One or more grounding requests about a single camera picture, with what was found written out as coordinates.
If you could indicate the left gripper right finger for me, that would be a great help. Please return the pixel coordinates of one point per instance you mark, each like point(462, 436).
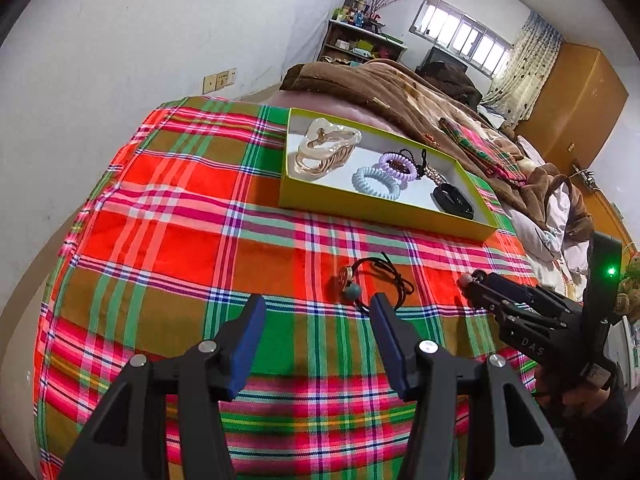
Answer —
point(397, 341)

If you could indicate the beige translucent hair claw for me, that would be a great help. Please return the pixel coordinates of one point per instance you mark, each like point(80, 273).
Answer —
point(325, 147)

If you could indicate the black wristband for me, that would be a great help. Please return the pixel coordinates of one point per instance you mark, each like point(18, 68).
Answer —
point(451, 200)

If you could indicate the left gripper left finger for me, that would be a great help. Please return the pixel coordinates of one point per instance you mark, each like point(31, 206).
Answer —
point(238, 341)

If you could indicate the red small ornament on blanket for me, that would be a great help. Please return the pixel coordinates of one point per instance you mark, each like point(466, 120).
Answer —
point(430, 140)

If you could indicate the person's right hand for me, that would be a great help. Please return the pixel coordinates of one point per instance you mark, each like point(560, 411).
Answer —
point(584, 399)

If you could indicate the colourful plaid tablecloth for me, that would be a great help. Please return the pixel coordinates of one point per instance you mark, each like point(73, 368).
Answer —
point(183, 226)

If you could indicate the black cord hair tie charm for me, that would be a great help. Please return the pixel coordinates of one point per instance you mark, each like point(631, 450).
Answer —
point(376, 270)

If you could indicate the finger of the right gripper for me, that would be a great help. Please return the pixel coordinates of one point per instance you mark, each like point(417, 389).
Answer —
point(493, 288)
point(506, 314)

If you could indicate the wooden wardrobe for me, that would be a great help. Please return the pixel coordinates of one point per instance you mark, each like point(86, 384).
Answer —
point(576, 110)

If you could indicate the green shallow cardboard box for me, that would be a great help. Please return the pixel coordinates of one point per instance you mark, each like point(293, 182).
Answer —
point(414, 208)

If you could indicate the wooden shelf unit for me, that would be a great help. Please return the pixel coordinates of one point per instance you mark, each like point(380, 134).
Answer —
point(350, 45)

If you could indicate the folded plaid cloth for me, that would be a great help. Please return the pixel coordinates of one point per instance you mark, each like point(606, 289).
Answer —
point(494, 162)

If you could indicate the wall power socket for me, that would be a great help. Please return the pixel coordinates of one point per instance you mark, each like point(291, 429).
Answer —
point(219, 81)

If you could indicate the brown fleece blanket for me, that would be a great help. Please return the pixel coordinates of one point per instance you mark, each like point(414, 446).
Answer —
point(414, 106)

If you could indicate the white floral bedsheet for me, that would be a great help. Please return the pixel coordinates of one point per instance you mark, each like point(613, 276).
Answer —
point(558, 263)

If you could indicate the pink quilt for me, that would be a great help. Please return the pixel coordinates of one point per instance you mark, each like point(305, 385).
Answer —
point(323, 104)

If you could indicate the window with frame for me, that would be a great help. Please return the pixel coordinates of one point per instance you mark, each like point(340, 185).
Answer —
point(463, 37)

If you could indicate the patterned curtain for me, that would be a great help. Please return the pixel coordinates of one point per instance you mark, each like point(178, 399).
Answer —
point(514, 92)

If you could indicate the dark jacket on chair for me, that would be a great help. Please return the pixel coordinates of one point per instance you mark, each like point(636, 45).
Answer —
point(451, 80)

